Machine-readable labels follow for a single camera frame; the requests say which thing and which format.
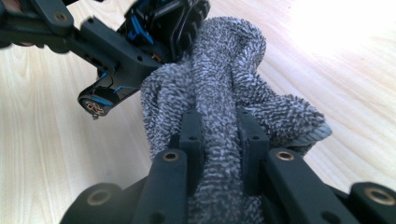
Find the blue and black toy car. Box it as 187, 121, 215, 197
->
78, 0, 211, 121

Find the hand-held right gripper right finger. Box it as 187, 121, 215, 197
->
236, 108, 359, 224

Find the grey terry cloth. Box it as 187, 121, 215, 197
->
139, 16, 333, 224

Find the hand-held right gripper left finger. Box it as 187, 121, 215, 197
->
130, 108, 205, 224

